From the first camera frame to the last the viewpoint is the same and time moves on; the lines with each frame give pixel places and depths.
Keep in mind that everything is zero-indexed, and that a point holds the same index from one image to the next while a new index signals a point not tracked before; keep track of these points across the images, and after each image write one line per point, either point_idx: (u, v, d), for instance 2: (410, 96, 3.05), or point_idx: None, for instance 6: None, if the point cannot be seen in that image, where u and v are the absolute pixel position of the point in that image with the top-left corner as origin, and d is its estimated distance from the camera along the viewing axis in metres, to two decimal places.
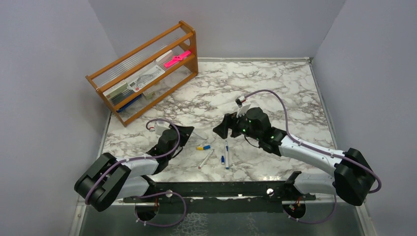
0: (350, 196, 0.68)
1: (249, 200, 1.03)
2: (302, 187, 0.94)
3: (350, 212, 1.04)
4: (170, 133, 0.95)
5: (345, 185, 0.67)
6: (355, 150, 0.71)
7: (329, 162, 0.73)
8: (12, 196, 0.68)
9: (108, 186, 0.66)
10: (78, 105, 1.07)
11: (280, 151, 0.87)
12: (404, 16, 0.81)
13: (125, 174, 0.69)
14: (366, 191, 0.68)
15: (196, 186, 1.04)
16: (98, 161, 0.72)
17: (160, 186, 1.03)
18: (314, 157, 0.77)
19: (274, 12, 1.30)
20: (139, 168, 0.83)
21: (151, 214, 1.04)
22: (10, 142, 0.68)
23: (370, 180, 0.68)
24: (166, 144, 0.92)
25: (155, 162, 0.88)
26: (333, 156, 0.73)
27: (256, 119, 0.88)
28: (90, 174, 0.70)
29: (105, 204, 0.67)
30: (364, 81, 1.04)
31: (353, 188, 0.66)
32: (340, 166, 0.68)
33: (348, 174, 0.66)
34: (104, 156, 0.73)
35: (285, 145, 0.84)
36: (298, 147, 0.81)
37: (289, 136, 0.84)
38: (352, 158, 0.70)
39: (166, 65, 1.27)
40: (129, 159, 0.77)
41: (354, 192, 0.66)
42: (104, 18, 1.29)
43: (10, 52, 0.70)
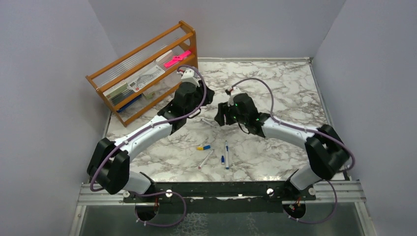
0: (321, 169, 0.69)
1: (249, 200, 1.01)
2: (298, 183, 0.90)
3: (350, 212, 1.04)
4: (188, 88, 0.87)
5: (315, 157, 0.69)
6: (328, 126, 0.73)
7: (302, 136, 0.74)
8: (12, 196, 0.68)
9: (113, 173, 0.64)
10: (78, 105, 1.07)
11: (263, 132, 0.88)
12: (404, 15, 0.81)
13: (126, 159, 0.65)
14: (338, 165, 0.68)
15: (196, 186, 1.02)
16: (97, 149, 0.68)
17: (160, 186, 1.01)
18: (290, 133, 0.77)
19: (274, 13, 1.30)
20: (148, 140, 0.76)
21: (151, 214, 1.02)
22: (10, 142, 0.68)
23: (343, 155, 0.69)
24: (185, 98, 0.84)
25: (166, 125, 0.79)
26: (307, 131, 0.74)
27: (241, 101, 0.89)
28: (96, 162, 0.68)
29: (118, 187, 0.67)
30: (364, 81, 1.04)
31: (322, 160, 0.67)
32: (311, 137, 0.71)
33: (318, 146, 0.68)
34: (103, 142, 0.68)
35: (267, 125, 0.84)
36: (278, 126, 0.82)
37: (271, 117, 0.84)
38: (324, 132, 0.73)
39: (166, 65, 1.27)
40: (128, 140, 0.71)
41: (324, 165, 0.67)
42: (104, 18, 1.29)
43: (10, 52, 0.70)
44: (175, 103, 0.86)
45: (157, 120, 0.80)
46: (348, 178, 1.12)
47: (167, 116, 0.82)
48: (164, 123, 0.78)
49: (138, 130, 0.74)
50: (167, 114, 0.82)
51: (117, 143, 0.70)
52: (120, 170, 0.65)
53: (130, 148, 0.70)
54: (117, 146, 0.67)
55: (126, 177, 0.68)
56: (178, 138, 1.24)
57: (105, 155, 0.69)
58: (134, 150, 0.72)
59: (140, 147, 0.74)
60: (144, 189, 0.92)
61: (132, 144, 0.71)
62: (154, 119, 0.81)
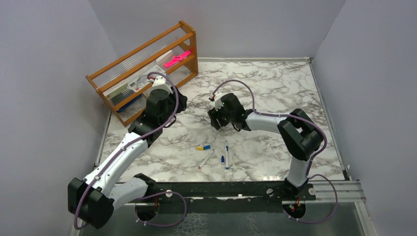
0: (296, 151, 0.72)
1: (249, 200, 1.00)
2: (293, 179, 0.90)
3: (350, 212, 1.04)
4: (160, 94, 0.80)
5: (288, 138, 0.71)
6: (300, 109, 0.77)
7: (277, 121, 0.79)
8: (12, 196, 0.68)
9: (94, 211, 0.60)
10: (77, 105, 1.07)
11: (249, 126, 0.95)
12: (404, 15, 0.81)
13: (103, 196, 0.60)
14: (312, 145, 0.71)
15: (196, 186, 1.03)
16: (68, 191, 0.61)
17: (160, 186, 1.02)
18: (268, 120, 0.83)
19: (274, 13, 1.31)
20: (123, 165, 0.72)
21: (151, 214, 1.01)
22: (10, 142, 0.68)
23: (317, 135, 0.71)
24: (157, 106, 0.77)
25: (139, 142, 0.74)
26: (280, 116, 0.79)
27: (226, 99, 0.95)
28: (72, 202, 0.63)
29: (104, 219, 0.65)
30: (364, 81, 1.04)
31: (294, 139, 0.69)
32: (284, 121, 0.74)
33: (289, 127, 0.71)
34: (73, 183, 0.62)
35: (250, 118, 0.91)
36: (258, 117, 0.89)
37: (254, 110, 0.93)
38: (295, 114, 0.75)
39: (166, 65, 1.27)
40: (99, 175, 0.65)
41: (297, 145, 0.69)
42: (104, 18, 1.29)
43: (10, 52, 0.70)
44: (148, 113, 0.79)
45: (129, 139, 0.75)
46: (348, 179, 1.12)
47: (141, 130, 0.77)
48: (136, 141, 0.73)
49: (108, 160, 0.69)
50: (141, 127, 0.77)
51: (88, 181, 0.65)
52: (101, 206, 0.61)
53: (104, 182, 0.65)
54: (89, 185, 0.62)
55: (109, 209, 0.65)
56: (178, 138, 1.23)
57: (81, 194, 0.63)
58: (110, 182, 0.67)
59: (116, 176, 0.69)
60: (142, 192, 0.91)
61: (104, 178, 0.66)
62: (126, 137, 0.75)
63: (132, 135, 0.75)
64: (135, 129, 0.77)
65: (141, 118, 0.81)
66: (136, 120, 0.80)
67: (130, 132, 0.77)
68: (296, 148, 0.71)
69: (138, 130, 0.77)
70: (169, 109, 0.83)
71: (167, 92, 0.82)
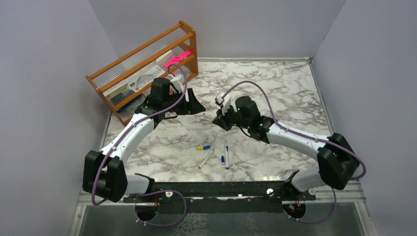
0: (332, 181, 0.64)
1: (249, 200, 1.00)
2: (299, 185, 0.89)
3: (350, 212, 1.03)
4: (163, 80, 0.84)
5: (326, 168, 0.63)
6: (340, 134, 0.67)
7: (312, 146, 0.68)
8: (12, 195, 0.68)
9: (112, 181, 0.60)
10: (77, 105, 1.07)
11: (268, 139, 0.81)
12: (405, 15, 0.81)
13: (120, 163, 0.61)
14: (349, 175, 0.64)
15: (196, 186, 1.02)
16: (86, 162, 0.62)
17: (159, 186, 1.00)
18: (300, 142, 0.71)
19: (274, 13, 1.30)
20: (135, 139, 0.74)
21: (151, 214, 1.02)
22: (10, 142, 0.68)
23: (354, 165, 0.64)
24: (162, 90, 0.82)
25: (147, 121, 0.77)
26: (317, 140, 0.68)
27: (244, 105, 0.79)
28: (88, 176, 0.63)
29: (120, 193, 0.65)
30: (363, 81, 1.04)
31: (335, 170, 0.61)
32: (323, 148, 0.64)
33: (331, 157, 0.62)
34: (90, 154, 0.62)
35: (273, 132, 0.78)
36: (284, 133, 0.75)
37: (277, 123, 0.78)
38: (336, 141, 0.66)
39: (166, 65, 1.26)
40: (115, 145, 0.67)
41: (337, 176, 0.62)
42: (104, 18, 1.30)
43: (10, 52, 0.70)
44: (151, 97, 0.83)
45: (137, 118, 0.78)
46: None
47: (146, 112, 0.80)
48: (145, 119, 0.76)
49: (122, 133, 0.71)
50: (146, 109, 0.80)
51: (104, 152, 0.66)
52: (119, 175, 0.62)
53: (120, 152, 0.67)
54: (106, 155, 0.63)
55: (124, 182, 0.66)
56: (178, 138, 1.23)
57: (98, 167, 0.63)
58: (125, 153, 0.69)
59: (129, 149, 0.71)
60: (142, 188, 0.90)
61: (120, 149, 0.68)
62: (134, 117, 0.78)
63: (138, 116, 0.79)
64: (141, 111, 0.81)
65: (146, 103, 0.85)
66: (142, 104, 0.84)
67: (136, 113, 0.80)
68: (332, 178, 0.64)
69: (144, 112, 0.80)
70: (170, 98, 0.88)
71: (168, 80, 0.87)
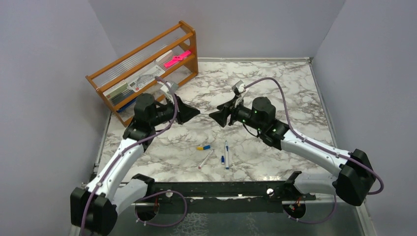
0: (348, 196, 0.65)
1: (249, 200, 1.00)
2: (302, 188, 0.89)
3: (349, 212, 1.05)
4: (145, 99, 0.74)
5: (347, 186, 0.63)
6: (361, 151, 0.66)
7: (334, 162, 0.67)
8: (12, 195, 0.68)
9: (101, 217, 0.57)
10: (77, 105, 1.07)
11: (281, 145, 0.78)
12: (404, 15, 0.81)
13: (107, 201, 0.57)
14: (366, 192, 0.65)
15: (196, 186, 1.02)
16: (72, 201, 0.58)
17: (159, 186, 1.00)
18: (318, 155, 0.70)
19: (274, 13, 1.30)
20: (123, 170, 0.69)
21: (151, 214, 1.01)
22: (11, 140, 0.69)
23: (371, 182, 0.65)
24: (146, 111, 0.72)
25: (136, 147, 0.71)
26: (339, 155, 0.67)
27: (263, 110, 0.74)
28: (75, 212, 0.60)
29: (110, 224, 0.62)
30: (363, 81, 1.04)
31: (355, 190, 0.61)
32: (345, 165, 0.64)
33: (353, 175, 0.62)
34: (75, 192, 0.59)
35: (288, 140, 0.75)
36: (302, 143, 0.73)
37: (293, 131, 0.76)
38: (357, 159, 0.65)
39: (166, 65, 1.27)
40: (101, 181, 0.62)
41: (356, 194, 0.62)
42: (104, 18, 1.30)
43: (10, 51, 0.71)
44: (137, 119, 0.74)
45: (125, 145, 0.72)
46: None
47: (136, 136, 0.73)
48: (134, 146, 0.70)
49: (108, 165, 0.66)
50: (135, 132, 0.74)
51: (90, 189, 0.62)
52: (106, 211, 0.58)
53: (106, 188, 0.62)
54: (92, 192, 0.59)
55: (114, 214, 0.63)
56: (178, 138, 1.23)
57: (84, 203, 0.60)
58: (113, 187, 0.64)
59: (116, 182, 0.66)
60: (140, 195, 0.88)
61: (106, 184, 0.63)
62: (122, 143, 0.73)
63: (127, 142, 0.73)
64: (130, 135, 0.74)
65: (133, 123, 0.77)
66: (129, 126, 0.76)
67: (125, 138, 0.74)
68: (350, 195, 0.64)
69: (134, 136, 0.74)
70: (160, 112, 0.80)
71: (151, 95, 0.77)
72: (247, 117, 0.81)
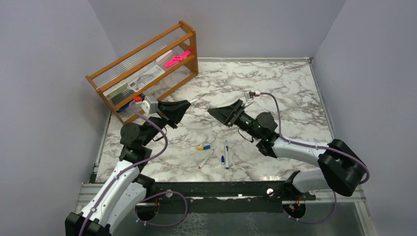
0: (338, 186, 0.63)
1: (249, 200, 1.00)
2: (300, 186, 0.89)
3: (350, 212, 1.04)
4: (130, 132, 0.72)
5: (332, 175, 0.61)
6: (339, 139, 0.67)
7: (314, 154, 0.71)
8: (13, 195, 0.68)
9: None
10: (77, 105, 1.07)
11: (274, 153, 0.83)
12: (405, 15, 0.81)
13: (101, 227, 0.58)
14: (356, 181, 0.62)
15: (196, 186, 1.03)
16: (65, 226, 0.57)
17: (160, 186, 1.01)
18: (301, 151, 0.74)
19: (274, 13, 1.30)
20: (118, 193, 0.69)
21: (151, 214, 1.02)
22: (11, 140, 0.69)
23: (359, 169, 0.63)
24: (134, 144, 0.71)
25: (131, 170, 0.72)
26: (318, 147, 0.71)
27: (267, 128, 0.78)
28: None
29: None
30: (363, 81, 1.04)
31: (338, 177, 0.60)
32: (323, 155, 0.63)
33: (333, 163, 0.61)
34: (70, 217, 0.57)
35: (277, 145, 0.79)
36: (288, 145, 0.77)
37: (281, 135, 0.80)
38: (337, 148, 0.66)
39: (166, 65, 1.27)
40: (95, 206, 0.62)
41: (342, 182, 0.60)
42: (104, 18, 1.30)
43: (10, 51, 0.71)
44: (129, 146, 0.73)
45: (120, 167, 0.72)
46: None
47: (132, 159, 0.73)
48: (129, 169, 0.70)
49: (103, 190, 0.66)
50: (132, 155, 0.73)
51: (85, 214, 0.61)
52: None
53: (100, 213, 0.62)
54: (86, 218, 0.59)
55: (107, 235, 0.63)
56: (178, 138, 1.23)
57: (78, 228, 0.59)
58: (106, 212, 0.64)
59: (110, 206, 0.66)
60: (140, 199, 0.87)
61: (100, 209, 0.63)
62: (117, 166, 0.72)
63: (123, 164, 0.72)
64: (126, 157, 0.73)
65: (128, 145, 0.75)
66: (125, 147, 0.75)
67: (121, 161, 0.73)
68: (338, 184, 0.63)
69: (130, 158, 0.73)
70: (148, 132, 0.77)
71: (135, 125, 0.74)
72: (249, 122, 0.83)
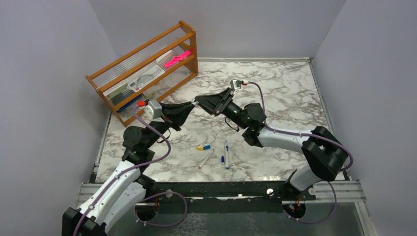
0: (321, 171, 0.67)
1: (249, 200, 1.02)
2: (297, 184, 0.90)
3: (350, 212, 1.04)
4: (132, 134, 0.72)
5: (315, 161, 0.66)
6: (322, 127, 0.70)
7: (298, 141, 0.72)
8: (12, 195, 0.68)
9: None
10: (77, 105, 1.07)
11: (260, 143, 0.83)
12: (405, 14, 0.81)
13: (96, 225, 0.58)
14: (338, 165, 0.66)
15: (196, 186, 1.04)
16: (62, 221, 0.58)
17: (160, 186, 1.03)
18: (286, 139, 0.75)
19: (274, 12, 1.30)
20: (118, 193, 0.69)
21: (151, 214, 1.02)
22: (10, 140, 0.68)
23: (341, 155, 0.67)
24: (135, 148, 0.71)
25: (133, 171, 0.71)
26: (302, 134, 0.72)
27: (255, 119, 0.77)
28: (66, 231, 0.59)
29: None
30: (363, 81, 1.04)
31: (321, 162, 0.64)
32: (307, 141, 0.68)
33: (316, 149, 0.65)
34: (68, 212, 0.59)
35: (262, 134, 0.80)
36: (274, 134, 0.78)
37: (266, 125, 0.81)
38: (319, 134, 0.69)
39: (166, 65, 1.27)
40: (93, 204, 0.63)
41: (325, 167, 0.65)
42: (104, 18, 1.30)
43: (10, 51, 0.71)
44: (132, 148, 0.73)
45: (122, 167, 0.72)
46: (348, 178, 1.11)
47: (133, 160, 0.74)
48: (130, 170, 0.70)
49: (103, 188, 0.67)
50: (134, 156, 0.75)
51: (82, 210, 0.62)
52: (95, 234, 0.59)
53: (97, 211, 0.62)
54: (83, 215, 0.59)
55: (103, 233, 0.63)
56: (178, 138, 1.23)
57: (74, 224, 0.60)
58: (104, 210, 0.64)
59: (108, 205, 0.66)
60: (139, 199, 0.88)
61: (98, 207, 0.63)
62: (119, 165, 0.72)
63: (125, 164, 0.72)
64: (129, 158, 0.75)
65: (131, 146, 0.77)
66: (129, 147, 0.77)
67: (124, 160, 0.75)
68: (321, 170, 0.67)
69: (132, 159, 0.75)
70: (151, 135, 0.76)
71: (138, 128, 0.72)
72: (237, 112, 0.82)
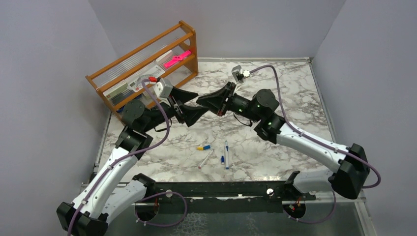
0: (344, 190, 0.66)
1: (249, 200, 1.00)
2: (302, 187, 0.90)
3: (350, 212, 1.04)
4: (133, 109, 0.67)
5: (346, 182, 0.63)
6: (359, 145, 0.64)
7: (332, 157, 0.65)
8: (12, 194, 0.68)
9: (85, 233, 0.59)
10: (77, 105, 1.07)
11: (276, 140, 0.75)
12: (404, 14, 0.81)
13: (91, 221, 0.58)
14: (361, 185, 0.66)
15: (196, 186, 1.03)
16: (58, 216, 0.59)
17: (160, 186, 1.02)
18: (317, 150, 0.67)
19: (274, 13, 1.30)
20: (113, 184, 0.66)
21: (151, 214, 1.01)
22: (10, 140, 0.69)
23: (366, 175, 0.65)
24: (134, 126, 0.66)
25: (127, 160, 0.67)
26: (337, 151, 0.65)
27: (267, 106, 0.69)
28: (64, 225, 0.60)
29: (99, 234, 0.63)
30: (363, 80, 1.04)
31: (353, 186, 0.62)
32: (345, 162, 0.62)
33: (352, 172, 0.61)
34: (61, 208, 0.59)
35: (285, 134, 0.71)
36: (299, 138, 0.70)
37: (287, 123, 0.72)
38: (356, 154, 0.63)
39: (166, 65, 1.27)
40: (86, 198, 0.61)
41: (353, 190, 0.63)
42: (104, 18, 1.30)
43: (11, 52, 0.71)
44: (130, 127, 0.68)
45: (116, 155, 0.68)
46: None
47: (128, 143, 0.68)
48: (123, 160, 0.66)
49: (96, 181, 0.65)
50: (128, 140, 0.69)
51: (76, 205, 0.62)
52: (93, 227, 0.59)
53: (91, 206, 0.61)
54: (75, 211, 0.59)
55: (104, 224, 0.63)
56: (178, 138, 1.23)
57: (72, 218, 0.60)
58: (100, 203, 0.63)
59: (104, 197, 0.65)
60: (139, 197, 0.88)
61: (92, 201, 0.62)
62: (113, 153, 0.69)
63: (118, 152, 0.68)
64: (123, 143, 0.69)
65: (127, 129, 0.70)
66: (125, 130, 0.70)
67: (116, 147, 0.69)
68: (346, 190, 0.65)
69: (127, 143, 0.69)
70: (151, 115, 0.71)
71: (142, 103, 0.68)
72: (244, 107, 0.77)
